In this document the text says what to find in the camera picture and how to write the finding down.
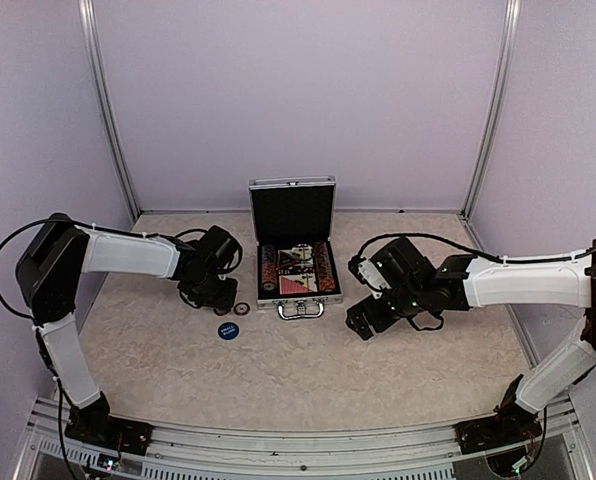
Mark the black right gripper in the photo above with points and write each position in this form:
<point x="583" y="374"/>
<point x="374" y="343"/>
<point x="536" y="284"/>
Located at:
<point x="380" y="321"/>

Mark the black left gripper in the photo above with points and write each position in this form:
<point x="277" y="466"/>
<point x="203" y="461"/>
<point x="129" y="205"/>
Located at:
<point x="224" y="303"/>

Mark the single orange poker chip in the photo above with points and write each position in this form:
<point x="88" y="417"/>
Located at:
<point x="241" y="309"/>

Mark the blue playing card deck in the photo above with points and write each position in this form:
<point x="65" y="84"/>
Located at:
<point x="306" y="262"/>

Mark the orange chip stack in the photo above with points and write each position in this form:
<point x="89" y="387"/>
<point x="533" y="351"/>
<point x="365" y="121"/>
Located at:
<point x="221" y="312"/>

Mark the black red triangle button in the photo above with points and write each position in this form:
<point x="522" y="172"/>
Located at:
<point x="287" y="259"/>

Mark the clear round dealer button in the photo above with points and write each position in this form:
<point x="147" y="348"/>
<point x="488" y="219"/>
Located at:
<point x="303" y="251"/>

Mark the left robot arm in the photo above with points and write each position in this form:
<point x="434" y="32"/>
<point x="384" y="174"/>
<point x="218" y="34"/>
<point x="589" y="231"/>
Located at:
<point x="63" y="250"/>

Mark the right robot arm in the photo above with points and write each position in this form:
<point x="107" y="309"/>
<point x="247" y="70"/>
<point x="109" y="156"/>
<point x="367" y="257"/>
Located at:
<point x="404" y="283"/>

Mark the blue small blind button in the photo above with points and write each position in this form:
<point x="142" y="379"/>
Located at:
<point x="228" y="331"/>

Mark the brown black chip row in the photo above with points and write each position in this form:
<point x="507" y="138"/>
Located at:
<point x="324" y="271"/>

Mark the orange chip row in case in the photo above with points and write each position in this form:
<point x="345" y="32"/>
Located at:
<point x="268" y="277"/>

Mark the purple chip row in case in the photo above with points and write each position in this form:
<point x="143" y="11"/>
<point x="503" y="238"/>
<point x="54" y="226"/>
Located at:
<point x="268" y="254"/>

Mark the red dice row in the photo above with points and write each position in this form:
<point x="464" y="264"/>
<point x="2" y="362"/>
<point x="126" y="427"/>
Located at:
<point x="300" y="271"/>

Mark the aluminium poker case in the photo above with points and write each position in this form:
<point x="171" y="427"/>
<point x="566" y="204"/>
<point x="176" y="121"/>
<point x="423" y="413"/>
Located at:
<point x="287" y="212"/>

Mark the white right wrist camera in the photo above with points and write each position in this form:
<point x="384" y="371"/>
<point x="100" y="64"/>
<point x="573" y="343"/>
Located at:
<point x="368" y="274"/>

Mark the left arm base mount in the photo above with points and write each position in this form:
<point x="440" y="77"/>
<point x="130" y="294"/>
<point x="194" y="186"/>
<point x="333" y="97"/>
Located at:
<point x="108" y="432"/>

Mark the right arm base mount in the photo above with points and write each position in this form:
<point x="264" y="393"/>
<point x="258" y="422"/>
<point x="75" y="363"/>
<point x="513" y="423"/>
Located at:
<point x="509" y="424"/>

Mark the left aluminium corner post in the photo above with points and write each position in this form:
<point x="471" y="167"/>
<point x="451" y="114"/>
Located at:
<point x="94" y="52"/>

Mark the aluminium corner post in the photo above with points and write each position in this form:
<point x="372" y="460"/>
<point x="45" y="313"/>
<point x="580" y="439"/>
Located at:
<point x="495" y="107"/>
<point x="94" y="52"/>

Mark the right aluminium corner post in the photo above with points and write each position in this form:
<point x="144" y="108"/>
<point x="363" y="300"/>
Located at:
<point x="495" y="107"/>

